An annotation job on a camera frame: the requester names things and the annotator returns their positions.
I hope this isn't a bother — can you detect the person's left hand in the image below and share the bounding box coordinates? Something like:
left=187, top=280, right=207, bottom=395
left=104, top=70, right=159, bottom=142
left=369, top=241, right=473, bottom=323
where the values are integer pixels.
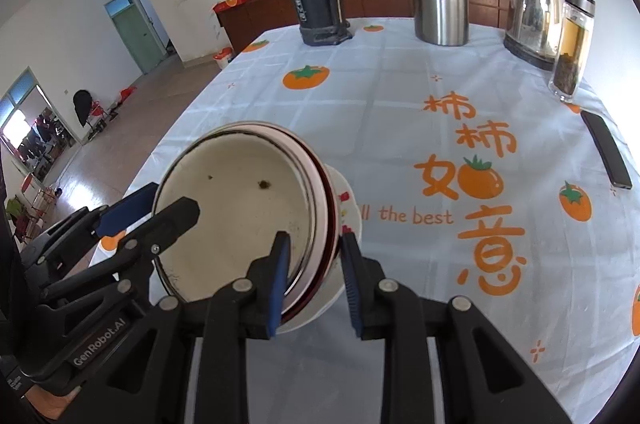
left=25, top=384, right=83, bottom=420

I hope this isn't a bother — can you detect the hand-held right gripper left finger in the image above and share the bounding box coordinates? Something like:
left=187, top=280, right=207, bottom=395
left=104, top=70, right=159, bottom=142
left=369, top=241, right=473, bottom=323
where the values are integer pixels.
left=95, top=231, right=292, bottom=424

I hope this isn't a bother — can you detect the steel electric kettle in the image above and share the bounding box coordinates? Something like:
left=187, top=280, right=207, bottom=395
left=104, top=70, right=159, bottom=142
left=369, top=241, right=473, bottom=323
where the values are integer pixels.
left=502, top=0, right=567, bottom=71

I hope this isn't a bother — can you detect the pink bowl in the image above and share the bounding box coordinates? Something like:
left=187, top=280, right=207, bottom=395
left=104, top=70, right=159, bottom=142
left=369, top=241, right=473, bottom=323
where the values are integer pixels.
left=200, top=121, right=345, bottom=322

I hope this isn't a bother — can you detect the green door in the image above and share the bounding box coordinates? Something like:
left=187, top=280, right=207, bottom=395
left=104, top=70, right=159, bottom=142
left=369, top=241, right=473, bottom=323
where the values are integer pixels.
left=111, top=4, right=160, bottom=75

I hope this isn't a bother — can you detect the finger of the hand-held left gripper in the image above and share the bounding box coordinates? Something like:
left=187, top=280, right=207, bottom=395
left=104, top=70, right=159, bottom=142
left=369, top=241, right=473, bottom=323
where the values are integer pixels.
left=39, top=197, right=201, bottom=305
left=22, top=183, right=161, bottom=270

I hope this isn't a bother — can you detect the glass tea bottle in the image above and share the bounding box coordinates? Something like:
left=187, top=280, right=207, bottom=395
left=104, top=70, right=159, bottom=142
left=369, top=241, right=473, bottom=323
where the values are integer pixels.
left=548, top=0, right=597, bottom=103

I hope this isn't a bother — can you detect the orange fruit print tablecloth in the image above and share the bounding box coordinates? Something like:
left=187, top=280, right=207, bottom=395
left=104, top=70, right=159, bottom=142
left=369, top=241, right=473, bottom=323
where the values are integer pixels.
left=90, top=16, right=640, bottom=424

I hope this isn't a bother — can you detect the red flower white plate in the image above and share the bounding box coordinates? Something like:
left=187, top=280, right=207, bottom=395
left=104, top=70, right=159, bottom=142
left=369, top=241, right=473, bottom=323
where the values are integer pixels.
left=272, top=164, right=362, bottom=335

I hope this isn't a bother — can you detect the black smartphone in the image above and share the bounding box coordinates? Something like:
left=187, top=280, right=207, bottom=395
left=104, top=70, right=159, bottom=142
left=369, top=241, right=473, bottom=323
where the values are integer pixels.
left=580, top=110, right=633, bottom=190

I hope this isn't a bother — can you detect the window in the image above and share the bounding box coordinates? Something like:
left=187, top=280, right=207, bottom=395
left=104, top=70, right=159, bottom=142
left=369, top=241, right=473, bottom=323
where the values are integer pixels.
left=0, top=66, right=83, bottom=175

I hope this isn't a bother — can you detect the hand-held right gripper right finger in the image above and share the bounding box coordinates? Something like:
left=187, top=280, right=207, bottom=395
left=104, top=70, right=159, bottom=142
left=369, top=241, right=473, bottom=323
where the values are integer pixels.
left=339, top=234, right=573, bottom=424

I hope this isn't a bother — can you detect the white enamel bowl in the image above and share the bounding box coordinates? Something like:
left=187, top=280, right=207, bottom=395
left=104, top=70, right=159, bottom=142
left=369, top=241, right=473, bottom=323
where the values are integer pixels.
left=151, top=131, right=316, bottom=305

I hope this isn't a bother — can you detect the black garment on chair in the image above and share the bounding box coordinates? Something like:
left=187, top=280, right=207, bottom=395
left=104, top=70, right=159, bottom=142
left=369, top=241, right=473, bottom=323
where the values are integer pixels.
left=72, top=90, right=93, bottom=128

